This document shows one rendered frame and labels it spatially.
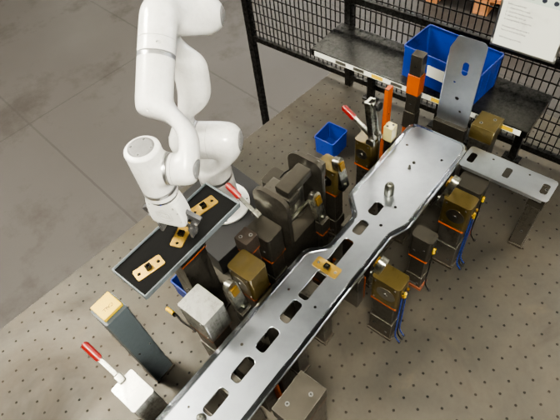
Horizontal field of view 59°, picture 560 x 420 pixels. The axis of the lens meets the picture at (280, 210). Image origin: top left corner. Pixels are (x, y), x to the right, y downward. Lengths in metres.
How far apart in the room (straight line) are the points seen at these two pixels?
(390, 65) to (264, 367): 1.25
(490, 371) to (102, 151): 2.70
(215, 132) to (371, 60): 0.80
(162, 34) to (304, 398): 0.92
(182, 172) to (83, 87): 3.05
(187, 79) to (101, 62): 2.90
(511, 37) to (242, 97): 2.09
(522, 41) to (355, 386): 1.27
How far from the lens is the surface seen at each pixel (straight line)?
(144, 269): 1.37
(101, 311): 1.36
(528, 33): 1.93
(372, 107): 1.60
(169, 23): 1.24
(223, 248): 1.78
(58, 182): 3.47
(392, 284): 1.39
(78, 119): 3.85
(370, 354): 1.67
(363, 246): 1.50
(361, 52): 2.11
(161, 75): 1.19
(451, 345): 1.72
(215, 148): 1.54
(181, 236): 1.39
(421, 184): 1.66
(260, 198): 1.44
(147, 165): 1.13
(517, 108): 1.93
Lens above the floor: 2.26
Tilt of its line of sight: 53 degrees down
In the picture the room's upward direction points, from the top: 10 degrees counter-clockwise
